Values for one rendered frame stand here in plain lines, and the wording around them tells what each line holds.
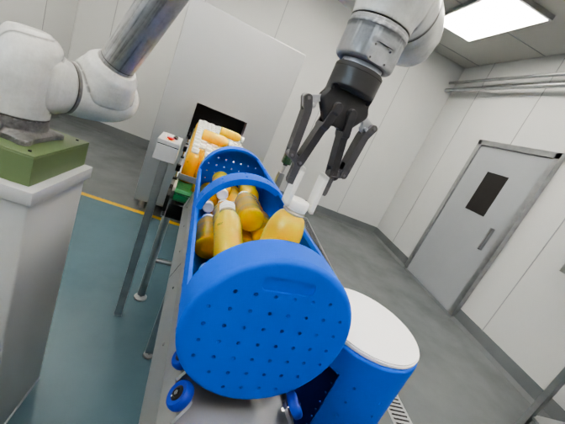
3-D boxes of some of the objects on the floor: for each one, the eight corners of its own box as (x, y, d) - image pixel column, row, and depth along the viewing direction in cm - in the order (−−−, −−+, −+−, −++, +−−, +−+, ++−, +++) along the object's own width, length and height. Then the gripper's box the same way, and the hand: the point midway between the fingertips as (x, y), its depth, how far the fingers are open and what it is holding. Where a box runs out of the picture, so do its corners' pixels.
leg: (141, 358, 160) (176, 259, 143) (144, 350, 165) (177, 252, 148) (153, 360, 162) (189, 262, 145) (155, 352, 167) (189, 256, 150)
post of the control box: (113, 315, 178) (161, 156, 150) (115, 310, 182) (161, 154, 154) (120, 316, 180) (169, 159, 152) (122, 311, 183) (170, 157, 155)
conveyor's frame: (119, 335, 168) (166, 188, 143) (161, 217, 315) (187, 135, 290) (205, 347, 184) (260, 217, 159) (207, 230, 331) (235, 152, 306)
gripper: (320, 38, 39) (254, 200, 46) (418, 92, 45) (345, 230, 52) (305, 44, 46) (249, 184, 53) (391, 90, 52) (330, 212, 59)
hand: (304, 189), depth 51 cm, fingers closed on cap, 4 cm apart
